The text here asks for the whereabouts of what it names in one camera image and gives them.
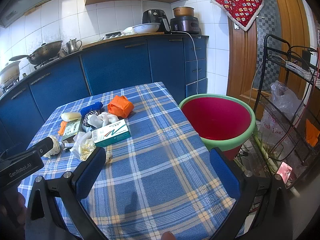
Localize brown inner pot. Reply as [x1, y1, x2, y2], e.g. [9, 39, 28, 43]
[173, 7, 194, 17]

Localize black wok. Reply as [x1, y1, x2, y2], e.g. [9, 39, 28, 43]
[9, 40, 62, 65]

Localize black metal wire rack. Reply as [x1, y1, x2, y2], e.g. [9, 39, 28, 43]
[235, 33, 320, 205]

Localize white tissue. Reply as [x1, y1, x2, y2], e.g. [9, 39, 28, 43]
[70, 131, 96, 161]

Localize red bucket green rim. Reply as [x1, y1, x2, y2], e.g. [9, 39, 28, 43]
[179, 94, 256, 160]

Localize white ceramic bowl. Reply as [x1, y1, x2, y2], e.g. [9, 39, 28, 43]
[133, 23, 161, 34]

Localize clear plastic bag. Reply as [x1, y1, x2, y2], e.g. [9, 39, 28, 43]
[271, 80, 302, 120]

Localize dark rice cooker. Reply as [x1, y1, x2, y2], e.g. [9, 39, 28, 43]
[170, 16, 200, 34]

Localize white cloth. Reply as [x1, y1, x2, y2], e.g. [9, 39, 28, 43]
[94, 112, 119, 128]

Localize white cooking pot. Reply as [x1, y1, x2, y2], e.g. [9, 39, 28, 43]
[0, 61, 20, 90]

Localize black air fryer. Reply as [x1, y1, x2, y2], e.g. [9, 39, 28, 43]
[142, 9, 171, 34]

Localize smartphone with pink screen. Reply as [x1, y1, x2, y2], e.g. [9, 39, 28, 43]
[277, 161, 292, 184]

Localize steel kettle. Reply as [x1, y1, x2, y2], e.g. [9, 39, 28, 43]
[62, 38, 82, 55]

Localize beige paper ball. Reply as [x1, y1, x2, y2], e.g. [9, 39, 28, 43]
[43, 135, 61, 158]

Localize wooden door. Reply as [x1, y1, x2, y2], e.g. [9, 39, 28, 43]
[227, 0, 310, 107]

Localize orange cloth bundle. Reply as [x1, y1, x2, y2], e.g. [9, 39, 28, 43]
[107, 95, 134, 118]

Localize blue kitchen cabinets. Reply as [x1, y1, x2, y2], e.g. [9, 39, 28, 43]
[1, 34, 208, 152]

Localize small green ear-drop box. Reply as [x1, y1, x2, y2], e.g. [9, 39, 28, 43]
[62, 118, 82, 142]

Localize pale yellow soap bar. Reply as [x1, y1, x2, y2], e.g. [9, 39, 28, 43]
[61, 112, 82, 122]

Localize blue cloth piece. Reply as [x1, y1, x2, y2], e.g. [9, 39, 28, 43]
[80, 102, 103, 118]

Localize green onion stalks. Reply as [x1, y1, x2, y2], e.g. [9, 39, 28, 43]
[235, 128, 278, 178]

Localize green white medicine box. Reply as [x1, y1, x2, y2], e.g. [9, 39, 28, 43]
[92, 119, 131, 147]

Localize white power cable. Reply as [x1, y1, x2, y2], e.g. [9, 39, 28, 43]
[171, 30, 200, 94]

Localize blue plaid tablecloth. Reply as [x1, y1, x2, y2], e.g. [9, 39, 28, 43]
[31, 82, 235, 239]

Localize small orange wrapper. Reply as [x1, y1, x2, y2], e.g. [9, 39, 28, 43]
[58, 121, 68, 136]

